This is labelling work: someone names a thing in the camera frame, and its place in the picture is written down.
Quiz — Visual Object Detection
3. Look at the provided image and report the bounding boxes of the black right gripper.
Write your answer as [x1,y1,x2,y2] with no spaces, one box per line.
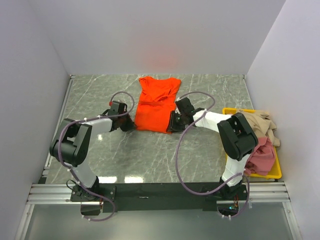
[166,110,186,134]

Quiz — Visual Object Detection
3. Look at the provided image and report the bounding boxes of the orange t shirt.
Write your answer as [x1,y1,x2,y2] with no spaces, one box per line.
[134,76,182,134]

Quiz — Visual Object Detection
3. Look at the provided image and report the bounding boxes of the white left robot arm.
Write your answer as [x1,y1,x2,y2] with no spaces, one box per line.
[49,101,136,201]

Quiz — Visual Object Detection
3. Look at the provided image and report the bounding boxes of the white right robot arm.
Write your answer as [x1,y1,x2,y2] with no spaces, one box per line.
[169,97,258,200]

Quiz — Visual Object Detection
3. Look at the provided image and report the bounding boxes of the black base crossbar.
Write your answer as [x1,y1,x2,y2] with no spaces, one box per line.
[70,182,248,216]

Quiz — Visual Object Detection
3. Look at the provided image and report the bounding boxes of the beige t shirt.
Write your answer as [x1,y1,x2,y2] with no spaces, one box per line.
[236,109,281,147]

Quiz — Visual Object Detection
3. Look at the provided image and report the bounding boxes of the pink t shirt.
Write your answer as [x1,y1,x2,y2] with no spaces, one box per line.
[245,136,276,176]

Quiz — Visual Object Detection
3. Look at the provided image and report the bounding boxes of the yellow plastic bin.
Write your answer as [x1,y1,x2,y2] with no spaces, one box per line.
[222,107,282,179]

